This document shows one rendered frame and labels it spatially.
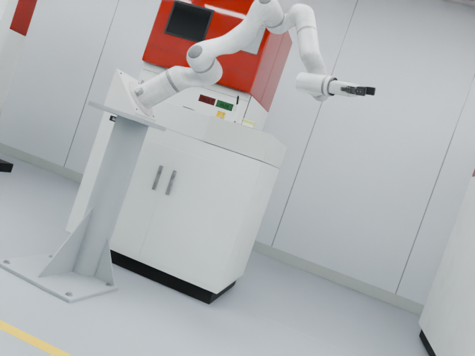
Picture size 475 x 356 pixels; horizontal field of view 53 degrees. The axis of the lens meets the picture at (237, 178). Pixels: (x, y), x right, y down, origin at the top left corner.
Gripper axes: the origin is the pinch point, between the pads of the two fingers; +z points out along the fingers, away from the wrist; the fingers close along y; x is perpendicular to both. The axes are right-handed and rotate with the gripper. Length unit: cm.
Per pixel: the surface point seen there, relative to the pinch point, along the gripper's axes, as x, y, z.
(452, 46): 29, -285, -44
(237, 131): -31, -16, -74
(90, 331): -95, 88, -56
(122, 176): -53, 39, -100
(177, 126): -33, -3, -106
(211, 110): -31, -62, -133
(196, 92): -21, -61, -145
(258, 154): -41, -18, -61
